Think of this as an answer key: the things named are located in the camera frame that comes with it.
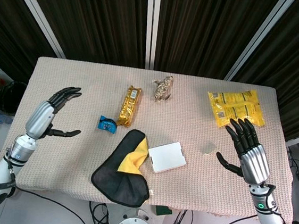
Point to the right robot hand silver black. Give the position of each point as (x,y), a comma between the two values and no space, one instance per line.
(255,163)

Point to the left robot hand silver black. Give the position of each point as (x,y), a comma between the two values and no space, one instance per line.
(40,118)

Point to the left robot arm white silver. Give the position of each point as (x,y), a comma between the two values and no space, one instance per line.
(4,166)

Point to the white cardboard box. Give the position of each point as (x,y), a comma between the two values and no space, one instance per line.
(167,156)

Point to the black trash bin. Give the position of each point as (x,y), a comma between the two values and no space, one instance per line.
(9,97)

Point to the clear plastic water bottle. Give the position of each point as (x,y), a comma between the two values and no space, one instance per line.
(1,117)

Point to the beige waffle tablecloth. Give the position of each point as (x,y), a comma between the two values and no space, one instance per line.
(53,160)

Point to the yellow snack bag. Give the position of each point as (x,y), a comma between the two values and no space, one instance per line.
(235,105)

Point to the small blue snack packet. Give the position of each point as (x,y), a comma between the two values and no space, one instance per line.
(106,125)

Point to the gold foil snack package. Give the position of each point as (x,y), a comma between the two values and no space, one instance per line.
(129,107)

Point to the black and yellow cloth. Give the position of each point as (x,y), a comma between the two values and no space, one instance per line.
(115,183)

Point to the dark brown curtain panel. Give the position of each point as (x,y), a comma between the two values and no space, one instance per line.
(95,18)
(206,29)
(9,22)
(298,66)

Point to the green object under table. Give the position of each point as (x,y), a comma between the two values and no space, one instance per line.
(163,211)

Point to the white frame post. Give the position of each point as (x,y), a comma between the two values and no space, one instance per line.
(151,24)
(37,12)
(261,35)

